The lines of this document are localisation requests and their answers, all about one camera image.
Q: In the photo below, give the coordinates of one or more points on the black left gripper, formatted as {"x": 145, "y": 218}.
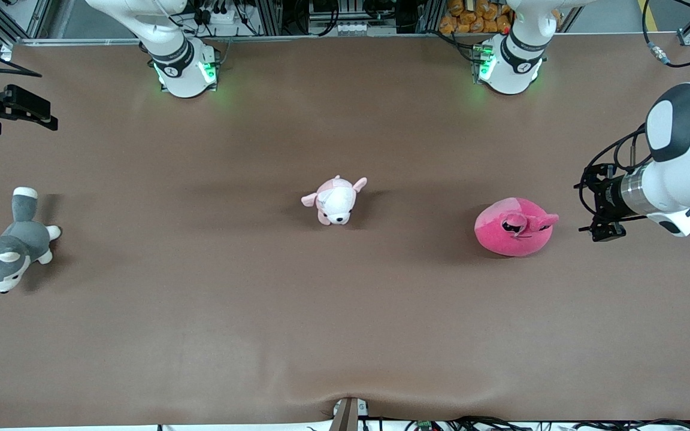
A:
{"x": 608, "y": 196}

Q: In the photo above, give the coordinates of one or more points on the pink round plush toy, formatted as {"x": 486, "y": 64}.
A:
{"x": 501, "y": 236}

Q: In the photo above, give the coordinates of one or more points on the white power strip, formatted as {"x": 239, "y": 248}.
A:
{"x": 222, "y": 15}

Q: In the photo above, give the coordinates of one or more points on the white pink plush puppy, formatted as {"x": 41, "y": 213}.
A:
{"x": 336, "y": 203}

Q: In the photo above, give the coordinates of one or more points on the grey white husky plush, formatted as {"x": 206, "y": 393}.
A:
{"x": 18, "y": 245}

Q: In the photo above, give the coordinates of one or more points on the aluminium table edge rail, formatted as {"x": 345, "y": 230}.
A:
{"x": 321, "y": 39}

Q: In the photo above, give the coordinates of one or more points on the brown table mat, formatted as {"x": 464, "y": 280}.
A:
{"x": 345, "y": 329}

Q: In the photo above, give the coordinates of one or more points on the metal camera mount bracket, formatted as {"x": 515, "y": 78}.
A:
{"x": 348, "y": 416}

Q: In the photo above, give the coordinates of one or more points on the orange snack packets pile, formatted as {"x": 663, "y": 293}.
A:
{"x": 471, "y": 18}

